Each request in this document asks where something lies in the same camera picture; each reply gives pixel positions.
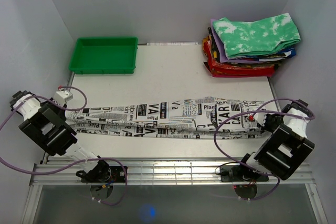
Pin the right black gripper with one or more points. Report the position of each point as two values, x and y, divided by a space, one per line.
265 126

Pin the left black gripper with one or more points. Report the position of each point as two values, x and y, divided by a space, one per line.
60 111

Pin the newspaper print trousers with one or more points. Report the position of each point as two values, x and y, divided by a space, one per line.
190 118

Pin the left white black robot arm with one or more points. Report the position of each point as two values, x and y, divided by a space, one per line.
45 124

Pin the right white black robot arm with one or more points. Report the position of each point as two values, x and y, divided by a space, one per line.
286 147

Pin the blue folded trousers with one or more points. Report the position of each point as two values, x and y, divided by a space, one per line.
286 53

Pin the red folded trousers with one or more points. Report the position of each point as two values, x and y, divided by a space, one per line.
234 70

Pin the green tie-dye folded trousers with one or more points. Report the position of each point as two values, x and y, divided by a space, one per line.
258 38

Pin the yellow black folded trousers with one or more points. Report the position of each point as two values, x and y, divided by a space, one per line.
210 40

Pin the green plastic tray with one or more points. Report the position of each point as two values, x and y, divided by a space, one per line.
104 55

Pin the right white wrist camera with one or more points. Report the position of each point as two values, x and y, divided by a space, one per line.
259 117

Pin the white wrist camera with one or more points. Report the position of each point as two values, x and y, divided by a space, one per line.
259 117
62 97

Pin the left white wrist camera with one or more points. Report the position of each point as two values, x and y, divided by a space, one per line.
62 97

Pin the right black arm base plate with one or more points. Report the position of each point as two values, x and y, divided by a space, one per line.
228 175

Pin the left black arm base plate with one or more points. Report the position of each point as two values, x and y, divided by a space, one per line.
114 174

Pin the aluminium frame rail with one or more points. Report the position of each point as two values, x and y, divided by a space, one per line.
161 172

